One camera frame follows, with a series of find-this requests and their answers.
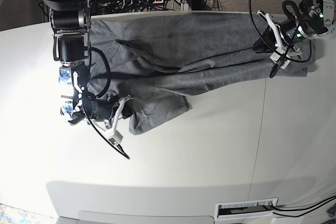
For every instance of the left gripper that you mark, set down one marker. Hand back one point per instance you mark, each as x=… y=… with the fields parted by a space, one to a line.
x=266 y=44

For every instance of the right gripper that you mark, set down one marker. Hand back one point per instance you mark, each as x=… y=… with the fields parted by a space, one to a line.
x=103 y=112

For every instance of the grey T-shirt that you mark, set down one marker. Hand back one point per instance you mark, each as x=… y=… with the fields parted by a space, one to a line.
x=161 y=60

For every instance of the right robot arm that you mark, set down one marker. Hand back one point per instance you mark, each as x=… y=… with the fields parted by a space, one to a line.
x=70 y=22

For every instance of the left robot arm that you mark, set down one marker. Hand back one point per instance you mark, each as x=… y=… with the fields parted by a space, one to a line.
x=306 y=20

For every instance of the table cable grommet slot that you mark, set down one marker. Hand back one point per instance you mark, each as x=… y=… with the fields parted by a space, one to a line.
x=244 y=209

